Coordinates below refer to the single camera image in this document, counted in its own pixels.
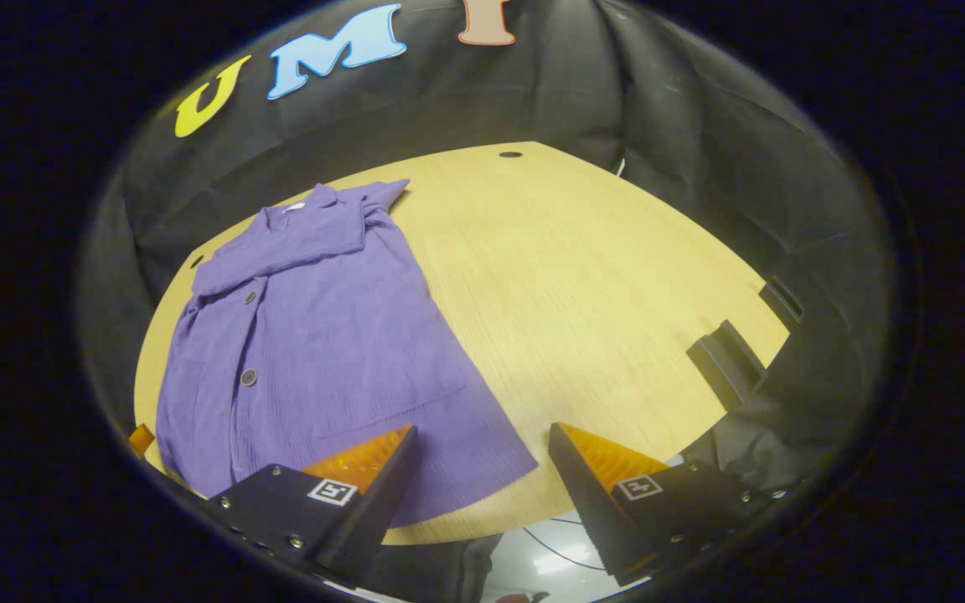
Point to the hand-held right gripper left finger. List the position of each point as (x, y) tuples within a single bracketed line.
[(374, 511)]

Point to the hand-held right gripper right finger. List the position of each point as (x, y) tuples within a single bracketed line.
[(587, 511)]

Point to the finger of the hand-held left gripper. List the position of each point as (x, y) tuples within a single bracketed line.
[(141, 438)]

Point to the purple button shirt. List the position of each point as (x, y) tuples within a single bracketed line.
[(323, 335)]

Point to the black table edge bracket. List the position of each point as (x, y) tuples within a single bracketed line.
[(782, 300), (725, 364)]

